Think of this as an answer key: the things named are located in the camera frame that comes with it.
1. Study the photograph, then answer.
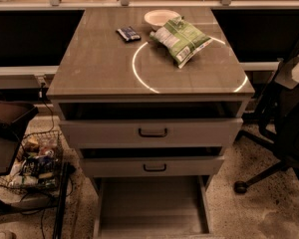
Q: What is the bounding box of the green jalapeno chip bag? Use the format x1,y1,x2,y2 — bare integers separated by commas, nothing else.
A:
149,16,212,69

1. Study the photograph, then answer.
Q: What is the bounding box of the grey drawer cabinet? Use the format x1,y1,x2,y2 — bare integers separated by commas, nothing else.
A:
46,6,256,239

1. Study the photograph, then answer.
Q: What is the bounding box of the open bottom drawer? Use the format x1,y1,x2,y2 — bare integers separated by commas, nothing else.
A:
93,176,212,239

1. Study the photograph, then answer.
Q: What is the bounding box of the dark blue snack packet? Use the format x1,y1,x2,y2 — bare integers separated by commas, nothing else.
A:
117,27,142,42

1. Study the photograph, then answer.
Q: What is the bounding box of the white paper bowl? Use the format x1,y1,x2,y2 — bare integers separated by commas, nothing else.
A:
144,10,179,31

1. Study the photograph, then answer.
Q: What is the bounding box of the black office chair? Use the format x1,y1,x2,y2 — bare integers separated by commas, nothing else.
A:
233,40,299,194

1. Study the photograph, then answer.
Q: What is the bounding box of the dark brown chair left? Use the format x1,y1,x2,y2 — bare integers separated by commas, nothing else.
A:
0,93,38,175

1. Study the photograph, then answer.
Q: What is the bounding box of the top drawer with handle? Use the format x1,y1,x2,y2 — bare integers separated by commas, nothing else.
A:
60,119,242,149

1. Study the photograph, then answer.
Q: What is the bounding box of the drawer with handle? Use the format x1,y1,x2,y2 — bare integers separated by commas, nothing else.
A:
80,156,224,177
60,119,242,149

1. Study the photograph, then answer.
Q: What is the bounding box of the middle drawer with handle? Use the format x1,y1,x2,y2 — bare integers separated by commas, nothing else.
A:
80,156,224,177

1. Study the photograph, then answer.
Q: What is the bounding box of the black cable on floor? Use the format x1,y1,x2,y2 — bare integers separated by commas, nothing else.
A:
18,83,74,239

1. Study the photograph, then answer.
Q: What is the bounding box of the wire basket of snacks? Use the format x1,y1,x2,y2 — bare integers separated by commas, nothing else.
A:
0,130,63,191

